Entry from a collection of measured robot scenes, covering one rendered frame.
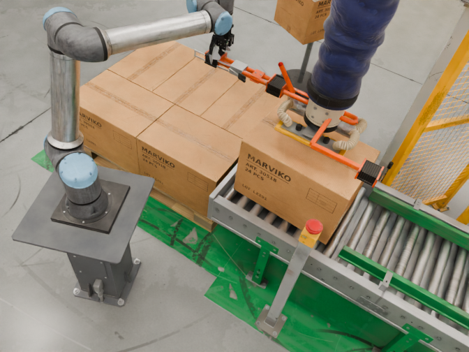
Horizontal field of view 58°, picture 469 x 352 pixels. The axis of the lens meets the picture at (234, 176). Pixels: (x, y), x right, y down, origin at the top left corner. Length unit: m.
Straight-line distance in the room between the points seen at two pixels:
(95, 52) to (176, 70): 1.67
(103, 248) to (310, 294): 1.37
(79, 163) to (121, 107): 1.05
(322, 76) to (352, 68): 0.13
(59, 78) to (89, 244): 0.73
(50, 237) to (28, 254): 0.90
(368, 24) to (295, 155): 0.76
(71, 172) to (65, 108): 0.26
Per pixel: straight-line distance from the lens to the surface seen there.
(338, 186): 2.03
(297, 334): 2.65
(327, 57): 1.74
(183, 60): 3.28
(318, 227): 1.74
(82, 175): 1.85
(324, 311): 2.75
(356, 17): 1.62
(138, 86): 3.03
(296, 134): 1.96
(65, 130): 1.90
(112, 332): 2.61
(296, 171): 2.03
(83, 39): 1.55
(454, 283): 2.50
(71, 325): 2.66
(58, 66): 1.72
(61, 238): 2.04
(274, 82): 2.02
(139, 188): 2.14
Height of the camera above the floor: 2.43
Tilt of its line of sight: 50 degrees down
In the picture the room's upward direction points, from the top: 9 degrees clockwise
